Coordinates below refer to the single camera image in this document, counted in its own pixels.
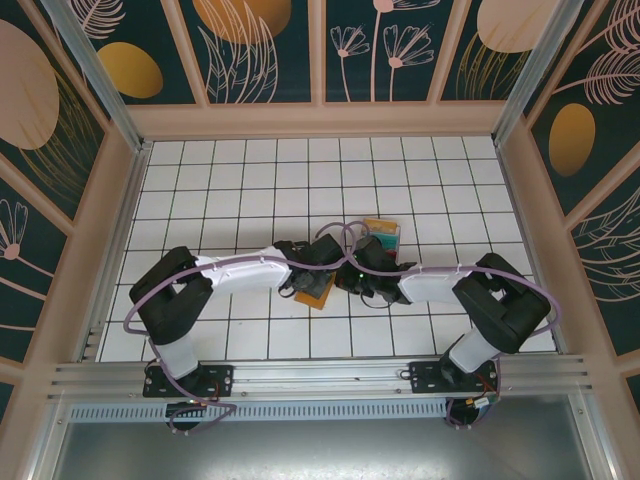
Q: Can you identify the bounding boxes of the orange leather card holder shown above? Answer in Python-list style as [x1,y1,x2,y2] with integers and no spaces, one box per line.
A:
[293,272,336,312]

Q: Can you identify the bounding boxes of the teal credit card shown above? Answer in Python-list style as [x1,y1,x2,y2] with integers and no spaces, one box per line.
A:
[373,229,401,252]

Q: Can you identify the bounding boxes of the clear plastic card box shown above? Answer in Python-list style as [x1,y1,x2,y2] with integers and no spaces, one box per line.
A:
[360,216,404,260]

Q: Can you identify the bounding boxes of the grey metal sheet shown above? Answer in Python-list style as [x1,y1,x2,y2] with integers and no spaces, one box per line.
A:
[49,418,609,480]

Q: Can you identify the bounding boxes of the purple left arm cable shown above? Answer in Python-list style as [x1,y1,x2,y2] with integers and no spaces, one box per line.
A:
[123,222,362,436]

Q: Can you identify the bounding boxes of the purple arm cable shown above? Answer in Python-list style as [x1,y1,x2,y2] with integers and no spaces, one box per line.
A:
[123,222,362,436]
[318,219,560,431]

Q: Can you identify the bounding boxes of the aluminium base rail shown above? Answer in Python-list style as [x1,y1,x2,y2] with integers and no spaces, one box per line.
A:
[47,353,595,402]

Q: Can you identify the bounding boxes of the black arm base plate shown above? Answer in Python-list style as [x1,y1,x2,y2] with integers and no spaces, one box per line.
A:
[143,363,236,399]
[408,359,501,397]

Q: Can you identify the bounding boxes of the slotted grey cable duct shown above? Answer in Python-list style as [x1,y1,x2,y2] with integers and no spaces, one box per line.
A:
[67,402,451,422]

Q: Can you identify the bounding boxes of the black round cable port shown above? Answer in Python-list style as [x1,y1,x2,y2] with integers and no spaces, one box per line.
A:
[166,399,214,435]
[446,394,501,431]

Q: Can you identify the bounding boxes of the aluminium side rail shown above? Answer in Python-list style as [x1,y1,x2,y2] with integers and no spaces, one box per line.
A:
[74,142,153,362]
[493,142,569,357]

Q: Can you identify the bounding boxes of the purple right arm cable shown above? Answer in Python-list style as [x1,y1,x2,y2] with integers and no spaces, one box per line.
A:
[318,219,560,431]

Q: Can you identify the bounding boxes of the aluminium corner post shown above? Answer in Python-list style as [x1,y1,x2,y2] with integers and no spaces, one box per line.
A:
[491,0,594,149]
[40,0,153,154]

